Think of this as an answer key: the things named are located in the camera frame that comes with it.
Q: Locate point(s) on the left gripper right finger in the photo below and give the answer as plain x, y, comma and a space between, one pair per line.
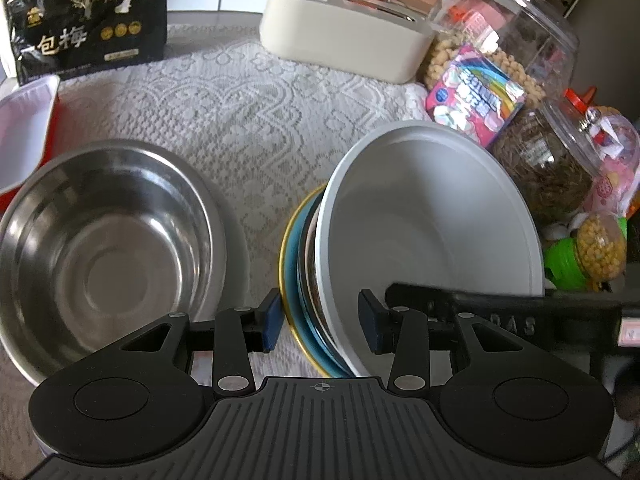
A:
402, 333

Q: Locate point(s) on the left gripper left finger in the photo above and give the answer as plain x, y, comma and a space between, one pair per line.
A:
239, 332

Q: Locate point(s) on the blue enamel bowl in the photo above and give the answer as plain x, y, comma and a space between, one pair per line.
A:
306, 301

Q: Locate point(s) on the white paper bucket bowl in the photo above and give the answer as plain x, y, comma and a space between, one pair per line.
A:
418, 203

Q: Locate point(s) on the stainless steel bowl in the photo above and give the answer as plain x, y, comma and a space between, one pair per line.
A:
104, 239

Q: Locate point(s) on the white gold-rimmed bowl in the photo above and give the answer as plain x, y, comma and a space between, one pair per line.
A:
287, 276

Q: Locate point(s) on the green-lid corn snack jar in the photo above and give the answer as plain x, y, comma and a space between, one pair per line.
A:
594, 254

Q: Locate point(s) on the clear jar dark contents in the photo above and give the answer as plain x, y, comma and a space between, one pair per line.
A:
548, 153

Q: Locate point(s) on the pink candy bag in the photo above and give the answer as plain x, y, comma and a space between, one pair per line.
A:
616, 188

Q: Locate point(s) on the white lace tablecloth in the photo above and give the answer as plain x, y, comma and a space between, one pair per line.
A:
265, 131

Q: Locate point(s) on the red-cap bottle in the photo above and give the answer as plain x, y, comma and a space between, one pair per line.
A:
581, 102

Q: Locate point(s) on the pink marshmallow bag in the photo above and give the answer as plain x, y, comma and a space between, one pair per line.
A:
474, 97

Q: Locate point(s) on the beige tissue box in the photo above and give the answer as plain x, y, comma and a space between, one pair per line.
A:
371, 38

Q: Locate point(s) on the large clear snack jar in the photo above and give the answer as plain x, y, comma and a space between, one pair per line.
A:
528, 39

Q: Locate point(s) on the black snack bag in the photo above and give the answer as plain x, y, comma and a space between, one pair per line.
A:
71, 38

